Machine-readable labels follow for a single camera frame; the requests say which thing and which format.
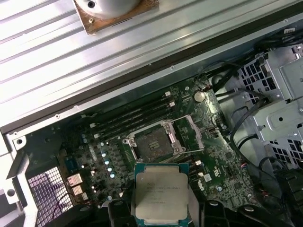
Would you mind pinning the CPU socket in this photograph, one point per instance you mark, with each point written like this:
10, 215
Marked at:
151, 144

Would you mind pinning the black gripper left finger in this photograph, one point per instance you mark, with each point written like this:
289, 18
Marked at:
119, 215

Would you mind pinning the black PC case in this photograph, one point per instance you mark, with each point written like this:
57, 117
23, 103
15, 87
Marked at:
106, 107

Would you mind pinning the silver CPU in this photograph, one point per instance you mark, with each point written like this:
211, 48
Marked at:
161, 189

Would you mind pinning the silver coin cell battery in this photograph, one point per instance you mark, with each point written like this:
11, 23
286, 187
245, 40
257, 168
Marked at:
199, 96

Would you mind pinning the metal socket cover frame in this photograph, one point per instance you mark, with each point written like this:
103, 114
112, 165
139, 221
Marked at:
197, 132

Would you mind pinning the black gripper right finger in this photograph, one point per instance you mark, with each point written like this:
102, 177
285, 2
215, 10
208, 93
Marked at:
211, 215

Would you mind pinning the silver metal drive cage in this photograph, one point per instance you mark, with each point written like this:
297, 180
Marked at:
279, 123

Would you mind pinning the brown square base plate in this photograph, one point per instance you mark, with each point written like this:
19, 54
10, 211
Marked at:
94, 24

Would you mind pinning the green motherboard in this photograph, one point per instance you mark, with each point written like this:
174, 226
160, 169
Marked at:
227, 170

